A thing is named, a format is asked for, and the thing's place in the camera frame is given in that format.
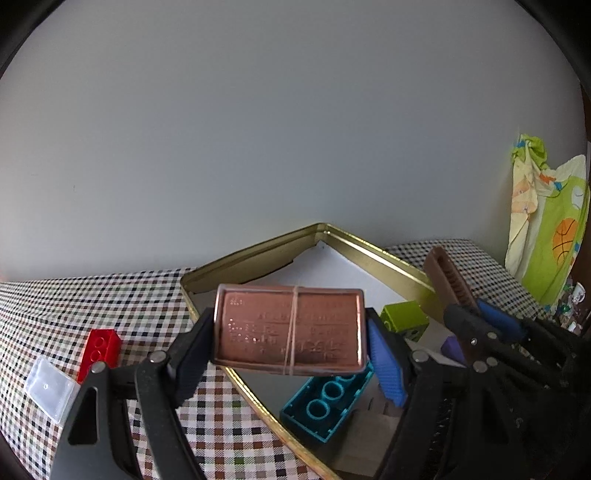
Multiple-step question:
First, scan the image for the green building brick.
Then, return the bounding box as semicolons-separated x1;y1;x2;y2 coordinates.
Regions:
379;301;428;343

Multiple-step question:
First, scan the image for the gold rectangular tin box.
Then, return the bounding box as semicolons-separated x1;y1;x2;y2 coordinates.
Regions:
180;222;444;480

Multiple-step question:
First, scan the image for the green basketball print garment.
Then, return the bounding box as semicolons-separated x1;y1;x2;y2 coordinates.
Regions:
531;154;591;309

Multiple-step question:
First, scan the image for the copper tin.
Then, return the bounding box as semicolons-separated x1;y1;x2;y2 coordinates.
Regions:
212;283;370;376

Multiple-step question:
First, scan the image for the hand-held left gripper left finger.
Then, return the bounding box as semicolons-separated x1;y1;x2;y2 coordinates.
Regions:
48;307;218;480

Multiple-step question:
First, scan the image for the red building brick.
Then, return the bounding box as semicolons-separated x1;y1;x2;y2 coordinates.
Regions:
76;329;123;385

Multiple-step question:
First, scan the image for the teal building brick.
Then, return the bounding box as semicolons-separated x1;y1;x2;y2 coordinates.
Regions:
280;360;375;445

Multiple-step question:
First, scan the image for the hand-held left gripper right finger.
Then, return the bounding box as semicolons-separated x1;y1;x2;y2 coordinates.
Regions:
365;309;529;480

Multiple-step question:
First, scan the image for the clear plastic box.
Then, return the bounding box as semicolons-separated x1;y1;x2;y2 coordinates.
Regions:
25;354;82;423

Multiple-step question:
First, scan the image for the purple block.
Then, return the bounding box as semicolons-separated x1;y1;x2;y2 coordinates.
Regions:
441;336;467;365

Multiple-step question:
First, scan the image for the checked tablecloth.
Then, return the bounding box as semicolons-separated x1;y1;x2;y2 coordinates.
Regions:
0;237;555;480

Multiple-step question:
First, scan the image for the rubber band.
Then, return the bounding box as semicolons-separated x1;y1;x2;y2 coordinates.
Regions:
283;286;302;376

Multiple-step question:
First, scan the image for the brown wooden brush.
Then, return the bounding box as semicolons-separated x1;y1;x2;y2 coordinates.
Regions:
423;247;478;365

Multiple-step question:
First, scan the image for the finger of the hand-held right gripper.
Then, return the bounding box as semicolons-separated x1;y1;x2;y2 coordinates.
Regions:
442;304;509;365
478;299;527;344

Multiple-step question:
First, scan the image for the yellow hanging garment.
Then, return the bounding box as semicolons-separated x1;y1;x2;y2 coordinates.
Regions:
505;133;555;289

